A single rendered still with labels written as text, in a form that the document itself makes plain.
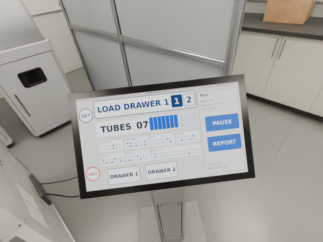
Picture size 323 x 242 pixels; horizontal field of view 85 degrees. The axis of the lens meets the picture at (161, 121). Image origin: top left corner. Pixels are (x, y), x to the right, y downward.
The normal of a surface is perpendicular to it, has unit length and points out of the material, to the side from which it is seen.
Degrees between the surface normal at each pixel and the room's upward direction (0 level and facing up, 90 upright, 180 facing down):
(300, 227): 0
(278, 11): 91
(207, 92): 50
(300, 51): 90
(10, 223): 90
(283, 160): 0
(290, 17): 93
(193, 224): 5
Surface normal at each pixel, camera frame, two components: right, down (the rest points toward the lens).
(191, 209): 0.01, -0.76
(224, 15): -0.68, 0.51
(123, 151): 0.02, 0.00
